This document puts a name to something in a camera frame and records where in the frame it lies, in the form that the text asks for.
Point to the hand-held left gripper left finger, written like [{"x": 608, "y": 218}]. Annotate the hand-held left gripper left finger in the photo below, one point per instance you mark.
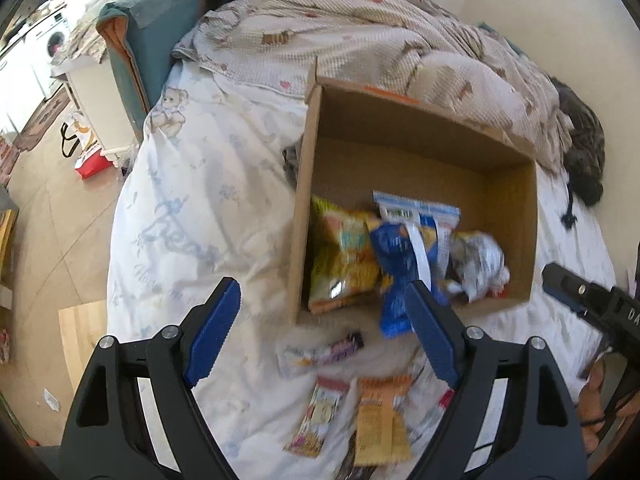
[{"x": 212, "y": 335}]

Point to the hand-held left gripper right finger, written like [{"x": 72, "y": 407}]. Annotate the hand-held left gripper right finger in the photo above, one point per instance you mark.
[{"x": 432, "y": 335}]

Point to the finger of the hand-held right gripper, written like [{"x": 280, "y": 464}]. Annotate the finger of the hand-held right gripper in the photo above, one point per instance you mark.
[{"x": 570, "y": 285}]

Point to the blue snack bag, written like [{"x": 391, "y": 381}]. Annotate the blue snack bag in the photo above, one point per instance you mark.
[{"x": 395, "y": 265}]

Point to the yellow snack packet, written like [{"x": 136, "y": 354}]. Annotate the yellow snack packet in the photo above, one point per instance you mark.
[{"x": 340, "y": 255}]

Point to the brown cardboard box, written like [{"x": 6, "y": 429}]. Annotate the brown cardboard box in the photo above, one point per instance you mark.
[{"x": 425, "y": 160}]

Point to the person's right hand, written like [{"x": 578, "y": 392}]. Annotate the person's right hand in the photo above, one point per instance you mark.
[{"x": 602, "y": 405}]

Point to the white and red snack packet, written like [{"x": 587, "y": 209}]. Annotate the white and red snack packet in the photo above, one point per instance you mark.
[{"x": 430, "y": 410}]

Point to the orange snack packet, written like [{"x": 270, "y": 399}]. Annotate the orange snack packet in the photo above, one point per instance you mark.
[{"x": 380, "y": 420}]

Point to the purple and white bar packet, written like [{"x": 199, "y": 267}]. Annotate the purple and white bar packet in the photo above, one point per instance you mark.
[{"x": 320, "y": 355}]

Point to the light wooden board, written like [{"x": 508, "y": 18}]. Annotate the light wooden board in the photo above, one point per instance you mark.
[{"x": 82, "y": 330}]

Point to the brown and white bar packet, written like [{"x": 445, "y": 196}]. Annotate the brown and white bar packet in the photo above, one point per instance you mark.
[{"x": 317, "y": 412}]

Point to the camouflage cloth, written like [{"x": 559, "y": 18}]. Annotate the camouflage cloth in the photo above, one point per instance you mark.
[{"x": 582, "y": 145}]

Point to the dark clear snack packet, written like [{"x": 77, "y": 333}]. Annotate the dark clear snack packet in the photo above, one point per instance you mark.
[{"x": 357, "y": 470}]

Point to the white paper scrap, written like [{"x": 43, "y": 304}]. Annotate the white paper scrap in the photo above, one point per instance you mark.
[{"x": 51, "y": 399}]

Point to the small grey object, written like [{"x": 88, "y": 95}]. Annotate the small grey object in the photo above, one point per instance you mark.
[{"x": 292, "y": 165}]

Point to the red bag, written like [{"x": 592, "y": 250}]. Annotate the red bag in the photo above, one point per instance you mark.
[{"x": 92, "y": 165}]

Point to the white and yellow shopping bag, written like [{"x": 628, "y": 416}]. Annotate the white and yellow shopping bag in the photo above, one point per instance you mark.
[{"x": 82, "y": 132}]

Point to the dark green pillow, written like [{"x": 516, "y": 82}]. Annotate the dark green pillow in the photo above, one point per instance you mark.
[{"x": 500, "y": 37}]

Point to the white bedside cabinet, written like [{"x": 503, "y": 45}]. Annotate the white bedside cabinet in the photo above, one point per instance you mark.
[{"x": 95, "y": 90}]

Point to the brown floor rug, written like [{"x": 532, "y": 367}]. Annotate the brown floor rug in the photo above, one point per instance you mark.
[{"x": 42, "y": 120}]

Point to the teal padded headboard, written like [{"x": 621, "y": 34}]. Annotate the teal padded headboard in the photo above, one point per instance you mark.
[{"x": 145, "y": 45}]

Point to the beige patterned quilt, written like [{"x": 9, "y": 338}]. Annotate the beige patterned quilt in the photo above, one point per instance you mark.
[{"x": 350, "y": 35}]

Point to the white kitchen cabinets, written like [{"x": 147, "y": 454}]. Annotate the white kitchen cabinets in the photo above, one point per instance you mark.
[{"x": 20, "y": 90}]

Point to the white washing machine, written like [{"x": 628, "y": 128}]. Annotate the white washing machine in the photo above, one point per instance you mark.
[{"x": 55, "y": 42}]

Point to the crumpled patterned cloth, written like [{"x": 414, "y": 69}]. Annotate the crumpled patterned cloth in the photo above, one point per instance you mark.
[{"x": 105, "y": 15}]

